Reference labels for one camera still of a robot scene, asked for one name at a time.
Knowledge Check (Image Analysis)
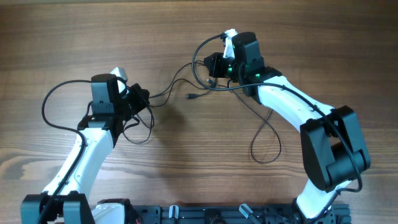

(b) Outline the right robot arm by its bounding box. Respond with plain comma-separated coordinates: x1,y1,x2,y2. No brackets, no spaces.
204,29,371,223

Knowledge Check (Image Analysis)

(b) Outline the thick black usb cable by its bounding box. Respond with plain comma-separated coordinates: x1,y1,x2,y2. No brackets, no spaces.
119,60,218,145

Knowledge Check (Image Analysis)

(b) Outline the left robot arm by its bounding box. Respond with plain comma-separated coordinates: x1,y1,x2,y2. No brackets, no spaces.
21,68,149,223

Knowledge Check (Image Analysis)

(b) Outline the right camera black cable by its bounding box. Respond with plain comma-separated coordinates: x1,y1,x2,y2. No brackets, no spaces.
192,33,363,224

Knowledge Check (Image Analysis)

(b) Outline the thin black usb cable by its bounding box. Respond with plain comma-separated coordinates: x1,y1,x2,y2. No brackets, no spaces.
205,77,282,165

